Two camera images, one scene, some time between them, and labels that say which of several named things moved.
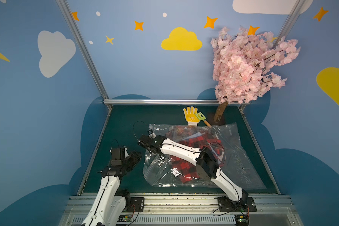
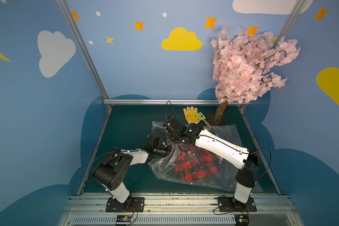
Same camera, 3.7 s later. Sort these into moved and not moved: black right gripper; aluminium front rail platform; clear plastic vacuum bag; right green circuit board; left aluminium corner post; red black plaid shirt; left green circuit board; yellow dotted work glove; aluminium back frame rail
Moved: clear plastic vacuum bag; red black plaid shirt; black right gripper
Not moved: aluminium back frame rail; aluminium front rail platform; yellow dotted work glove; left green circuit board; left aluminium corner post; right green circuit board
